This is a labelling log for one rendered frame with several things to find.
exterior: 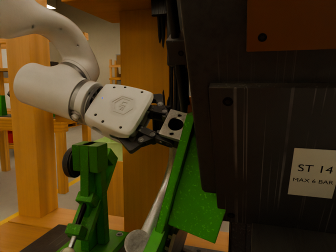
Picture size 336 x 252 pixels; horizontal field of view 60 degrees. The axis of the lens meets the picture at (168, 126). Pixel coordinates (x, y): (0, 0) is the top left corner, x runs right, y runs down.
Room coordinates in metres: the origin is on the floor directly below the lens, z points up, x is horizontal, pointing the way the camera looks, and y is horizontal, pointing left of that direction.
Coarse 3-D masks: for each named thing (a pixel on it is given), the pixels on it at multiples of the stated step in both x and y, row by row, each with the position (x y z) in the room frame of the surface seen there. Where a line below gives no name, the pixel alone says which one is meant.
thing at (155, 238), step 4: (152, 232) 0.37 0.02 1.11; (156, 232) 0.37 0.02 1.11; (164, 232) 0.37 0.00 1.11; (152, 236) 0.37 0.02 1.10; (156, 236) 0.37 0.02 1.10; (160, 236) 0.37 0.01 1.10; (164, 236) 0.38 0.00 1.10; (148, 240) 0.37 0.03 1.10; (152, 240) 0.37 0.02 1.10; (156, 240) 0.37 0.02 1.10; (160, 240) 0.37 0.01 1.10; (164, 240) 0.39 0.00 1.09; (148, 244) 0.36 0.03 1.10; (152, 244) 0.36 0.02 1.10; (156, 244) 0.36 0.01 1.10; (160, 244) 0.37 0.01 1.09; (164, 244) 0.40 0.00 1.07; (144, 248) 0.36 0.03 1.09; (148, 248) 0.36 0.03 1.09; (152, 248) 0.36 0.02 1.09; (156, 248) 0.36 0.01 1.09; (160, 248) 0.38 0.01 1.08
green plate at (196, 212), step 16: (192, 128) 0.36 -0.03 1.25; (192, 144) 0.37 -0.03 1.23; (176, 160) 0.37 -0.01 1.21; (192, 160) 0.37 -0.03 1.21; (176, 176) 0.37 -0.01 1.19; (192, 176) 0.37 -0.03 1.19; (176, 192) 0.38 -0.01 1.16; (192, 192) 0.37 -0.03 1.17; (208, 192) 0.37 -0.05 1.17; (176, 208) 0.38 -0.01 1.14; (192, 208) 0.37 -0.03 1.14; (208, 208) 0.37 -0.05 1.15; (160, 224) 0.37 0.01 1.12; (176, 224) 0.38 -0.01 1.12; (192, 224) 0.37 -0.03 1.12; (208, 224) 0.37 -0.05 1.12; (208, 240) 0.37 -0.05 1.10
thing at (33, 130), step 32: (128, 32) 0.79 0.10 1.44; (128, 64) 0.79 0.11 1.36; (160, 64) 0.77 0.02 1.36; (32, 128) 0.89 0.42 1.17; (32, 160) 0.89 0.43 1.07; (128, 160) 0.80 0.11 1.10; (160, 160) 0.77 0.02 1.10; (32, 192) 0.90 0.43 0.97; (128, 192) 0.80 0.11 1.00; (128, 224) 0.80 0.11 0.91
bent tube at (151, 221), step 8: (176, 112) 0.50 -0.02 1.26; (168, 120) 0.49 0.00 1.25; (176, 120) 0.50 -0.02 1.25; (184, 120) 0.49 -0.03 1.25; (168, 128) 0.48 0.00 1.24; (176, 128) 0.52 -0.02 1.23; (168, 136) 0.47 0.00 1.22; (176, 136) 0.47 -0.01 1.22; (168, 160) 0.55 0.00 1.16; (168, 168) 0.55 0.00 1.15; (168, 176) 0.55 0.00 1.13; (160, 192) 0.54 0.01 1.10; (160, 200) 0.52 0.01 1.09; (152, 208) 0.51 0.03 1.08; (160, 208) 0.51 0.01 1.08; (152, 216) 0.50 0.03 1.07; (144, 224) 0.49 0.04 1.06; (152, 224) 0.49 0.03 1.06
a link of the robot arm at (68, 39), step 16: (0, 0) 0.45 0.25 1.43; (16, 0) 0.46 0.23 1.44; (32, 0) 0.50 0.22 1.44; (0, 16) 0.46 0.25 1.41; (16, 16) 0.47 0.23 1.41; (32, 16) 0.49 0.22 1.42; (48, 16) 0.52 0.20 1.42; (64, 16) 0.55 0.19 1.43; (0, 32) 0.47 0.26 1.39; (16, 32) 0.48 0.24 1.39; (32, 32) 0.51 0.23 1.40; (48, 32) 0.55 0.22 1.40; (64, 32) 0.56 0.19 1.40; (80, 32) 0.58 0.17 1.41; (64, 48) 0.60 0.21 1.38; (80, 48) 0.59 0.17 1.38; (80, 64) 0.59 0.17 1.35; (96, 64) 0.62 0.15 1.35
